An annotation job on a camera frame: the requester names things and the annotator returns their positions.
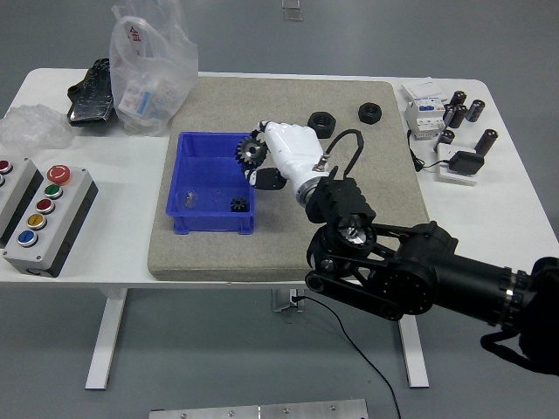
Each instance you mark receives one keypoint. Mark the grey-brown felt mat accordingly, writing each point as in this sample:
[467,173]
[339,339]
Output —
[279,244]

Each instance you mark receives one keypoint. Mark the small screws in clear bag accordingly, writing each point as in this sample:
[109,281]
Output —
[188,198]

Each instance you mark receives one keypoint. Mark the clear crumpled plastic wrap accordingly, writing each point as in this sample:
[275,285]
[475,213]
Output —
[32,128]

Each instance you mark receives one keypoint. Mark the small black hex nut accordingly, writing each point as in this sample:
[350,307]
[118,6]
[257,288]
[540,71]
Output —
[370,113]

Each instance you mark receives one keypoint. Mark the blue plastic bin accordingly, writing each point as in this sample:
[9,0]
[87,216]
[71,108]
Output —
[205,174]

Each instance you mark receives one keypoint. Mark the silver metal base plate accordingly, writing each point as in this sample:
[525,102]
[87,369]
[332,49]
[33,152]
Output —
[262,411]

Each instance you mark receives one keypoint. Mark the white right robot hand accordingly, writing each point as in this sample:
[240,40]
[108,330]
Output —
[292,150]

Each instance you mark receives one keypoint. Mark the small black spur gear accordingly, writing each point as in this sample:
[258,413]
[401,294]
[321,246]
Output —
[239,205]

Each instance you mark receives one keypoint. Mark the grey five-button control box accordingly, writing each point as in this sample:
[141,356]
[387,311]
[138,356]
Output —
[48,227]

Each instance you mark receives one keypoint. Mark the translucent white plastic bag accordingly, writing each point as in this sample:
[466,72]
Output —
[148,87]

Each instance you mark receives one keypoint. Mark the white circuit breaker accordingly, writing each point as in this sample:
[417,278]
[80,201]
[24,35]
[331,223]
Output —
[423,120]

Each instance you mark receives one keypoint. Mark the white flat switch plate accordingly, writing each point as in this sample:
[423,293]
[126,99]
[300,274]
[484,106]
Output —
[454,179]

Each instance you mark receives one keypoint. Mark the large black hex nut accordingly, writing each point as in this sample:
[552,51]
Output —
[324,124]

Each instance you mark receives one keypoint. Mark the black cylindrical capacitor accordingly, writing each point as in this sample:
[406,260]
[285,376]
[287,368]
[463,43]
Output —
[449,114]
[486,142]
[446,137]
[460,116]
[476,110]
[459,98]

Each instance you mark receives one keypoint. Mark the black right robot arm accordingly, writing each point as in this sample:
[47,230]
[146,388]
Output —
[419,275]

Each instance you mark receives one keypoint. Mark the grey control box red button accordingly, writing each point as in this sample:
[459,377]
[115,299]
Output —
[15,192]

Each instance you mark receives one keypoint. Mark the large black spur gear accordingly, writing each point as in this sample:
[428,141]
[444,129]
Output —
[251,153]

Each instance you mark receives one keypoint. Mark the clear floor plate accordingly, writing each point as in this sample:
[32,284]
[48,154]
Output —
[291,4]
[293,16]

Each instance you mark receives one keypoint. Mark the white table leg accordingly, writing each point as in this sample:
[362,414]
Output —
[107,340]
[415,353]

